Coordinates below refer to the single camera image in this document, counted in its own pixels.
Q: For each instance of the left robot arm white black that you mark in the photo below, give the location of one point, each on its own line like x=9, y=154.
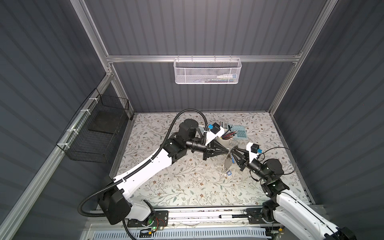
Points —
x=118, y=204

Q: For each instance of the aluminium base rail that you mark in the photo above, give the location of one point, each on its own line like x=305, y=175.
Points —
x=201, y=217

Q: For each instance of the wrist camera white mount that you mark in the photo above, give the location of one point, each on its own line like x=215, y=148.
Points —
x=254, y=152
x=214, y=130

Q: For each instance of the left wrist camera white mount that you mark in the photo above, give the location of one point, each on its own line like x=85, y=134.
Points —
x=214, y=130

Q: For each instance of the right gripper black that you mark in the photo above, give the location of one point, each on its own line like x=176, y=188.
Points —
x=243, y=163

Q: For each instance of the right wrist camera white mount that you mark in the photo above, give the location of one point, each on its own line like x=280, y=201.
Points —
x=254, y=152

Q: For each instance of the black wire basket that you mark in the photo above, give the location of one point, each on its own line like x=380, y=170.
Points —
x=98, y=130

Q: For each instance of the glue tube in basket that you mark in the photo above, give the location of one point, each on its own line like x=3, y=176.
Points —
x=225, y=77

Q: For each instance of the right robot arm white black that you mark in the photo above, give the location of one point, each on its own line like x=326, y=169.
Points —
x=284, y=207

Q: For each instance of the white wire mesh basket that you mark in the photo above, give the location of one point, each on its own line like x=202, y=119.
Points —
x=198, y=71

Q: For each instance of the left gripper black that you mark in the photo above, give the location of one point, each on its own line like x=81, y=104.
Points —
x=216, y=148

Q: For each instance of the white pencil cup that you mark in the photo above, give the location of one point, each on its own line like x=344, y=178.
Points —
x=225, y=138

